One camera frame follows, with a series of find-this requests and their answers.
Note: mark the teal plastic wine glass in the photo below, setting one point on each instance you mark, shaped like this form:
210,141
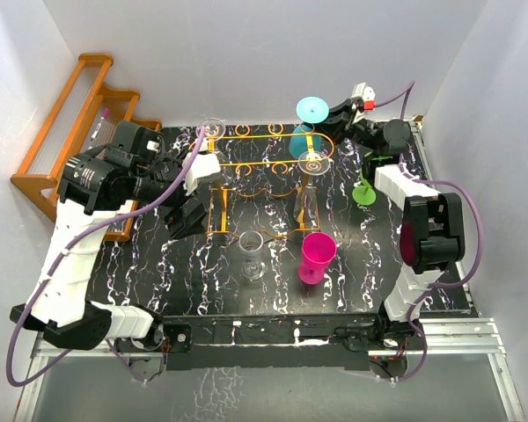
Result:
311,111

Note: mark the clear short wine glass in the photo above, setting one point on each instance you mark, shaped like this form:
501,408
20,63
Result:
251,246

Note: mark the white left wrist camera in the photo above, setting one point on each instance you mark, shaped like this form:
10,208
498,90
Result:
204,169

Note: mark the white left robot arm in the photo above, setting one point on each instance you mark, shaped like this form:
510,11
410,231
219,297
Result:
129,176

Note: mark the aluminium base frame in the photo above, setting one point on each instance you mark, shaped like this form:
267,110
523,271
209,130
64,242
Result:
282,368

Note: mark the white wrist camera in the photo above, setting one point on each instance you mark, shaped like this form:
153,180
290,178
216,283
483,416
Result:
204,169
363,97

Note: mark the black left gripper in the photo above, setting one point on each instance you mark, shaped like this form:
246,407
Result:
180,223

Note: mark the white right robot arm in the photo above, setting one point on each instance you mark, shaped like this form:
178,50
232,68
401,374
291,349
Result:
432,237

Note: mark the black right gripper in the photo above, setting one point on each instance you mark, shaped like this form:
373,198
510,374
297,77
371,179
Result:
341,113

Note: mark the orange wooden shelf rack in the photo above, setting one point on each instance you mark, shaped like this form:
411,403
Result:
69,125

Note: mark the pink capped marker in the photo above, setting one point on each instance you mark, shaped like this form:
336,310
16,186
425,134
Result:
98,126

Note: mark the magenta plastic wine glass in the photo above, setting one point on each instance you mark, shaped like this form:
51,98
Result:
317,252

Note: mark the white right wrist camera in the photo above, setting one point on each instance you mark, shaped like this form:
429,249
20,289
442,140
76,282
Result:
363,97

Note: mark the gold wire wine glass rack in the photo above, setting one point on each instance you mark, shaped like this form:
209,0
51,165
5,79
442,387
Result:
259,170

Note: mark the green plastic wine glass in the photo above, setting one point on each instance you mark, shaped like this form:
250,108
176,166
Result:
364,194

